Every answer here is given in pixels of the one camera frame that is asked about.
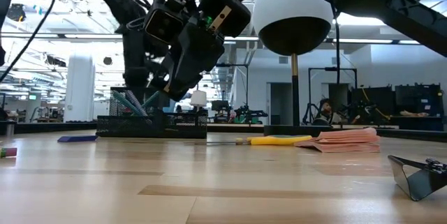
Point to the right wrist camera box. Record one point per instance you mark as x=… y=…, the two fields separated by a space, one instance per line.
x=162 y=21

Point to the silver metal post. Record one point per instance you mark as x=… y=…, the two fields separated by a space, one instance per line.
x=10 y=130

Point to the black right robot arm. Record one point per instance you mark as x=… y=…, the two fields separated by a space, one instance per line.
x=384 y=4

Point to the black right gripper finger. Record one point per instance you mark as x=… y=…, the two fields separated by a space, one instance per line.
x=159 y=79
x=181 y=88

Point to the small white lampshade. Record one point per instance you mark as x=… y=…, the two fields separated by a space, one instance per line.
x=198 y=98

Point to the teal pen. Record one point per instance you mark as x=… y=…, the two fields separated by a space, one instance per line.
x=151 y=99
x=124 y=102

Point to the black binder clip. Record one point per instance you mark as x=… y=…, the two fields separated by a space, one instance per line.
x=415 y=178

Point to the pink sticky note pad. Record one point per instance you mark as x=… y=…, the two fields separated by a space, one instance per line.
x=345 y=142

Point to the black metal stand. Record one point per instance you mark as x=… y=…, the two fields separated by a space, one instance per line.
x=331 y=68

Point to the background robot station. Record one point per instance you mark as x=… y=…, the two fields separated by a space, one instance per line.
x=249 y=114

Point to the person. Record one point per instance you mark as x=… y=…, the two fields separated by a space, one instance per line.
x=326 y=112

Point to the white round column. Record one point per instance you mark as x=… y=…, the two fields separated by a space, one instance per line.
x=79 y=88

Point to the yellow pencil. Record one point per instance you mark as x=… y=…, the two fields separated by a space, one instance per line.
x=7 y=152

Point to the black mesh desk organizer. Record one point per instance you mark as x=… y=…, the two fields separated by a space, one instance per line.
x=157 y=126

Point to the white globe table lamp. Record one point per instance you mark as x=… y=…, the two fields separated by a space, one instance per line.
x=293 y=7

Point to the purple pen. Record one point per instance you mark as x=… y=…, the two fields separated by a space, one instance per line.
x=137 y=103

